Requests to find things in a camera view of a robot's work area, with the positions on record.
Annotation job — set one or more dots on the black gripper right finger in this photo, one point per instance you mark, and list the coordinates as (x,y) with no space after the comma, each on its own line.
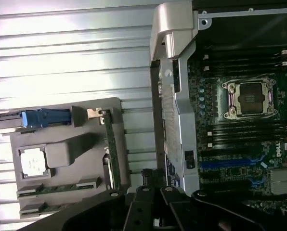
(206,211)

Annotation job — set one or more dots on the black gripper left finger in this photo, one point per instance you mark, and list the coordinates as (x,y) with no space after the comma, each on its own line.
(138,211)

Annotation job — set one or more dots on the green RAM stick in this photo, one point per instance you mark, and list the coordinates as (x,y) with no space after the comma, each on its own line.
(59,188)
(34,210)
(113,149)

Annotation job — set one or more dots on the RAM slot with white latches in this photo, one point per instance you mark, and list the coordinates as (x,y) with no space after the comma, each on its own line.
(244,55)
(249,130)
(244,66)
(249,142)

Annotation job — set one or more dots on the RAM slot with black latches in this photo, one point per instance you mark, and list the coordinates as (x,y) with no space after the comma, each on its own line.
(244,60)
(249,136)

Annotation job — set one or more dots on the black expansion slot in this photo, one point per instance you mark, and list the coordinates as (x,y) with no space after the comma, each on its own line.
(225,185)

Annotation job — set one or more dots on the dark green motherboard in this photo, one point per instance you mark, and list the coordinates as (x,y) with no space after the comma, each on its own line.
(230,173)

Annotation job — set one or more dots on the blue and white case label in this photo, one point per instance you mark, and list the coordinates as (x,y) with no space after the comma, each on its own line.
(173,172)

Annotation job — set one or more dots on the blue expansion slot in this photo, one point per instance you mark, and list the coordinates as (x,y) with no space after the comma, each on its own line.
(230,164)

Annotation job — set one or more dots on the silver finned heat sink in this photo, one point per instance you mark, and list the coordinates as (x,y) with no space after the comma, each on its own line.
(284,181)

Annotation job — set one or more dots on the silver open PC case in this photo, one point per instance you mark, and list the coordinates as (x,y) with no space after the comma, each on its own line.
(182,125)

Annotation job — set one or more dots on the small blue capacitor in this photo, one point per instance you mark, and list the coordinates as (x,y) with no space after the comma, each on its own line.
(201,113)
(201,98)
(201,90)
(201,106)

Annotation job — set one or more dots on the grey plastic parts rack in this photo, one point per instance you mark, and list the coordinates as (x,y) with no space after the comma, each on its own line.
(61,134)

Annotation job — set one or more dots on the silver CPU chip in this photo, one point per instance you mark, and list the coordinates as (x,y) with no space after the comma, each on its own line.
(34,162)

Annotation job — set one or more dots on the metal CPU socket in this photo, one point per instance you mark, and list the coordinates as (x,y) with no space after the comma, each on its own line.
(250,98)

